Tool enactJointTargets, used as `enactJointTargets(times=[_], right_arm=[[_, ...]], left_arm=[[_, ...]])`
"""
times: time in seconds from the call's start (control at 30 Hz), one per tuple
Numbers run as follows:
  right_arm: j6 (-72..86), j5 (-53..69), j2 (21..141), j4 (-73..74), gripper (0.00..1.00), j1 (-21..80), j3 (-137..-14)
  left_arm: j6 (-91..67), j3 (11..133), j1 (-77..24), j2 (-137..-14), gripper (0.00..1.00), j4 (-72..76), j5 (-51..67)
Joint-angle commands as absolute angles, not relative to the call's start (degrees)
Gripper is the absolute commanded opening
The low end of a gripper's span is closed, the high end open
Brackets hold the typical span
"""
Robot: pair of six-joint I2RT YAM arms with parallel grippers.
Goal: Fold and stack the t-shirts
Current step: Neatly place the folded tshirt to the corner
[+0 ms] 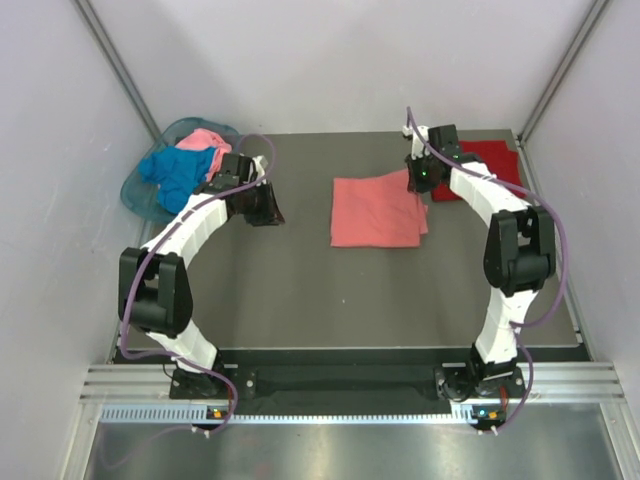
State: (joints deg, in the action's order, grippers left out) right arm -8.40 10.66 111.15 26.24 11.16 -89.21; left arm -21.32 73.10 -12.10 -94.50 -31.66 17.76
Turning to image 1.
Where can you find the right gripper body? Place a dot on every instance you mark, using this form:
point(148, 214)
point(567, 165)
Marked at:
point(422, 171)

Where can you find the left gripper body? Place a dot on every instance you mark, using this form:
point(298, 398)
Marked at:
point(255, 208)

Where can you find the salmon pink t-shirt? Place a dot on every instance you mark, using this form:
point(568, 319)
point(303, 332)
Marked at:
point(377, 212)

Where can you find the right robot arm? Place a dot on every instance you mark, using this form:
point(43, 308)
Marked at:
point(519, 255)

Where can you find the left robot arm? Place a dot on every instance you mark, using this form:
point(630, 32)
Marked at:
point(154, 292)

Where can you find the folded red t-shirt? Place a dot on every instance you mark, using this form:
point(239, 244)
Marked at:
point(499, 158)

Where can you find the blue t-shirt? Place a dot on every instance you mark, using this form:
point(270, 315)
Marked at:
point(176, 173)

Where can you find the light pink t-shirt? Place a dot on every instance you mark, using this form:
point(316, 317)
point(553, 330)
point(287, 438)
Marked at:
point(202, 139)

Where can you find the teal plastic basket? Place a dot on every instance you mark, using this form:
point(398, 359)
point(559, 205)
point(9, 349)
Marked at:
point(141, 197)

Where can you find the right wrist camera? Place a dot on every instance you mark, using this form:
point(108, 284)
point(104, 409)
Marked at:
point(443, 139)

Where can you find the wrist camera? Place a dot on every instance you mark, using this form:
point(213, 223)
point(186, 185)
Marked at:
point(443, 139)
point(236, 170)

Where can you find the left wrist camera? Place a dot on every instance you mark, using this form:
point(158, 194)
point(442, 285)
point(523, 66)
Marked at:
point(236, 170)

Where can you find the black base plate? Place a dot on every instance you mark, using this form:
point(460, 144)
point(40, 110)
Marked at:
point(390, 380)

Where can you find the right aluminium corner post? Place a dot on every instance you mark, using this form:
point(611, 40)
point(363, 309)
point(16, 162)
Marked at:
point(586, 27)

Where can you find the aluminium corner post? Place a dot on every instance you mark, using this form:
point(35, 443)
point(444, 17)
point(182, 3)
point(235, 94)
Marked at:
point(109, 50)
point(586, 27)

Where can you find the slotted cable duct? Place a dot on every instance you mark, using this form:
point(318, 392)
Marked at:
point(214, 413)

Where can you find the left aluminium corner post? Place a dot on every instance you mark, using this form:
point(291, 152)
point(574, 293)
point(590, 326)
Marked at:
point(109, 50)

